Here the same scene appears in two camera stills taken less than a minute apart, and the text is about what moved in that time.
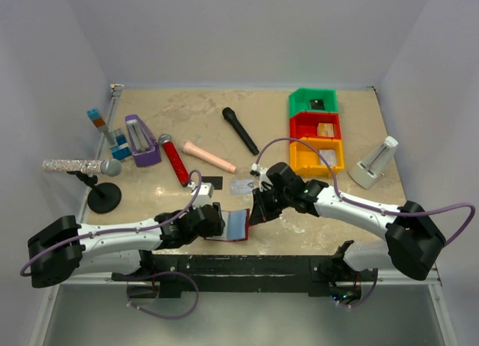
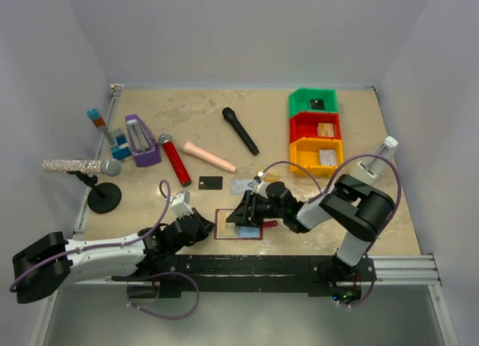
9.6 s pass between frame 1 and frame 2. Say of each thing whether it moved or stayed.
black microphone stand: stayed
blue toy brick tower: stayed
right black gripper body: moved
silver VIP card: stayed
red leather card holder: moved
